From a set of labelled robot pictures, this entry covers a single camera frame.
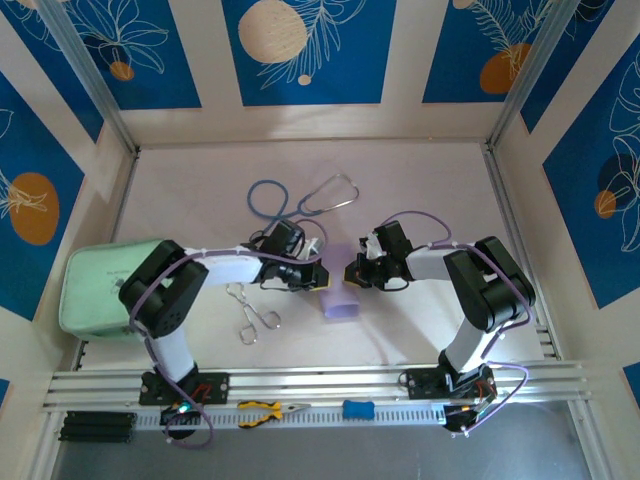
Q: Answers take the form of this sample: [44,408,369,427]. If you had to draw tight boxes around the yellow black pliers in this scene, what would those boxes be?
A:
[237,399,312,429]

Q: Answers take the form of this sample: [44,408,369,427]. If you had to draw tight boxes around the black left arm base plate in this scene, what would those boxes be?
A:
[138,370,231,406]

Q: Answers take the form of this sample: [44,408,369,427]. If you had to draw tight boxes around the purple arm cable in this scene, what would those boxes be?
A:
[127,217,330,451]
[382,210,531,437]

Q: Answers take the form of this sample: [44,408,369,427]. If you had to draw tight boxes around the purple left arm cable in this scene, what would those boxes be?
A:
[127,217,330,451]

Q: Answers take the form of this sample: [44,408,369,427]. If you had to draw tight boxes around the grey slotted cable duct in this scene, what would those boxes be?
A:
[133,403,447,432]

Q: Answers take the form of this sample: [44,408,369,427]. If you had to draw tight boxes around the blue stethoscope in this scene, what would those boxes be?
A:
[247,173,361,245]

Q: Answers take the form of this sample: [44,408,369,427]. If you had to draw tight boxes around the black bar stack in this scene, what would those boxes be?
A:
[58,410,137,444]

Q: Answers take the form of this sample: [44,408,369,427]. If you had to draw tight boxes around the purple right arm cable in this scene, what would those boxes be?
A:
[382,210,531,437]

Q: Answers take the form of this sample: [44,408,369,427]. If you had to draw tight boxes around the aluminium frame post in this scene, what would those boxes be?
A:
[485,0,587,154]
[35,0,142,157]

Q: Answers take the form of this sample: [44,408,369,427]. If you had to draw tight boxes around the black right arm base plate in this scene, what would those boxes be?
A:
[405,367,496,401]

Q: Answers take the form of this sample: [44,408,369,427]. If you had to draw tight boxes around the mint green zip pouch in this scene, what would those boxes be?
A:
[58,238,169,343]

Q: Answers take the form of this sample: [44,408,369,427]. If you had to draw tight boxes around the aluminium table side rail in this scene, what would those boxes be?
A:
[482,144,559,361]

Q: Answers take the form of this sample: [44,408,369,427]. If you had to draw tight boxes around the aluminium mounting rail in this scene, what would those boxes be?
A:
[42,362,594,414]

